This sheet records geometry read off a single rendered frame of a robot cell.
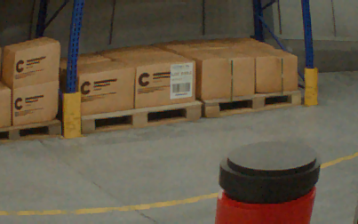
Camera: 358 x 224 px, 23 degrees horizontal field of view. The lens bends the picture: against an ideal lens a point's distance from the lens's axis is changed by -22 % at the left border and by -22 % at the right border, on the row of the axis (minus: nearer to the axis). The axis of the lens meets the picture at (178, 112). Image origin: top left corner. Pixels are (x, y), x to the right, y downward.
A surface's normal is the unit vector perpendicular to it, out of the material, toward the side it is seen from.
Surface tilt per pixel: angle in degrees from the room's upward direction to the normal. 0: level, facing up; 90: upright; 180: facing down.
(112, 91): 90
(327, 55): 90
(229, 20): 90
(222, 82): 92
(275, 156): 0
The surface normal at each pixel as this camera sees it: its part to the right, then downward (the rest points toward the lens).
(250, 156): 0.03, -0.97
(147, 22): 0.51, 0.23
